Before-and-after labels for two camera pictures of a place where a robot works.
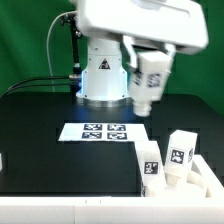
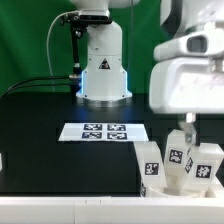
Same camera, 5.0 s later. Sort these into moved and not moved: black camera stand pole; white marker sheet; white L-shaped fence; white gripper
Moved: white gripper
Not moved: white L-shaped fence; white marker sheet; black camera stand pole
